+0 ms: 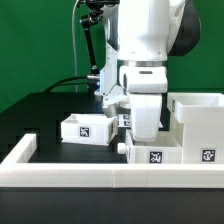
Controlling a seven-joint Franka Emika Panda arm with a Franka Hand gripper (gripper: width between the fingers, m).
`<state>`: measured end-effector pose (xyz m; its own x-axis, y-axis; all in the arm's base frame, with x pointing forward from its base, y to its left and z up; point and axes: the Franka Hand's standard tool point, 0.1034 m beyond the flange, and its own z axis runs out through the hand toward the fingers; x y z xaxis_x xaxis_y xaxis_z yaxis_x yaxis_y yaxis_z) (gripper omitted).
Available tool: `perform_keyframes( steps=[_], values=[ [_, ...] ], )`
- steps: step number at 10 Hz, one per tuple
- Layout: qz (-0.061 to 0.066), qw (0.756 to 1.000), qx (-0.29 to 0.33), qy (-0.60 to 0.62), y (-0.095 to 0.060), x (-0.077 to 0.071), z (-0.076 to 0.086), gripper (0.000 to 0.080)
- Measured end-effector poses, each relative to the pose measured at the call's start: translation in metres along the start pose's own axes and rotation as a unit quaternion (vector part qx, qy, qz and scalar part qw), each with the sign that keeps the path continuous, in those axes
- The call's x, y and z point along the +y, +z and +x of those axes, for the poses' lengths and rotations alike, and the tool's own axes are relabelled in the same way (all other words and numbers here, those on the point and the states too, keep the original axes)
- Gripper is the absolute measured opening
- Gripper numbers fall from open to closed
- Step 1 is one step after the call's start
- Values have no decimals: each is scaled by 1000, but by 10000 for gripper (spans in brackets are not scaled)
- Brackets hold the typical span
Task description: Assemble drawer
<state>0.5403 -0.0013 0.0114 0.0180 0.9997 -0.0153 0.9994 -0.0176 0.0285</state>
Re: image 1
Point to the white drawer cabinet frame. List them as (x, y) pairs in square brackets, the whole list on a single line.
[(197, 123)]

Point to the white marker sheet on table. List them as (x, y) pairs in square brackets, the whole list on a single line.
[(124, 120)]

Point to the white drawer box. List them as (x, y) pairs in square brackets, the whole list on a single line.
[(164, 150), (92, 129)]

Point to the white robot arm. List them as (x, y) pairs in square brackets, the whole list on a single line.
[(140, 36)]

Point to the white U-shaped table fence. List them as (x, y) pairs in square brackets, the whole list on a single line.
[(16, 170)]

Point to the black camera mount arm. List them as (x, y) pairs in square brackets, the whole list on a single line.
[(95, 15)]

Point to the white front drawer box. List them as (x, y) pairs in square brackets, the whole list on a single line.
[(164, 150)]

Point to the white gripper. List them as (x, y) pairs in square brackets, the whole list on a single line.
[(144, 87)]

